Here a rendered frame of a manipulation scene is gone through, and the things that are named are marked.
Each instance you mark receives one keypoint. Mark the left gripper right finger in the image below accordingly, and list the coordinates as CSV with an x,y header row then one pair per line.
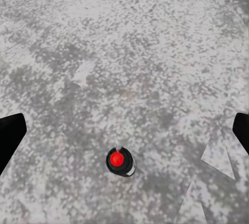
x,y
241,129

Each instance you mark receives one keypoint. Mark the pesticide atomizer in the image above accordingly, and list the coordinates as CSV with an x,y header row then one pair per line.
x,y
120,161

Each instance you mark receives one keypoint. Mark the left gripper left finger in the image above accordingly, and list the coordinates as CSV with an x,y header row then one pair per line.
x,y
12,130

